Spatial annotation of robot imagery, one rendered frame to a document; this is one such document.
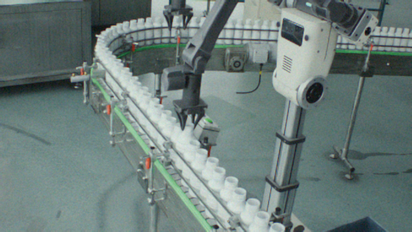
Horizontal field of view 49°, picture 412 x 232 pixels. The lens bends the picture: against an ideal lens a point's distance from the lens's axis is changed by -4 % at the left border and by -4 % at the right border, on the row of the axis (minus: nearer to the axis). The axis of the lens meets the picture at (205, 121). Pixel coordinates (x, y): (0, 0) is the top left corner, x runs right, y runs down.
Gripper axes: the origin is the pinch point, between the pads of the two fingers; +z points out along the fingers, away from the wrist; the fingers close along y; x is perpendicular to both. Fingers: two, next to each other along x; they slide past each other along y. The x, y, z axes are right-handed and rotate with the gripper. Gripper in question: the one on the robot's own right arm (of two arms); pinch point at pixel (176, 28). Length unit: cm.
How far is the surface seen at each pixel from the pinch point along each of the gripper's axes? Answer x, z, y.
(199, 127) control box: 30.5, 29.6, 2.9
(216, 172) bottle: 66, 25, 16
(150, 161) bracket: 40, 34, 26
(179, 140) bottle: 45, 24, 18
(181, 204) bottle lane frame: 54, 44, 21
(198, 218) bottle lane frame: 67, 40, 21
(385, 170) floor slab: -35, 141, -212
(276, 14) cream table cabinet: -264, 74, -252
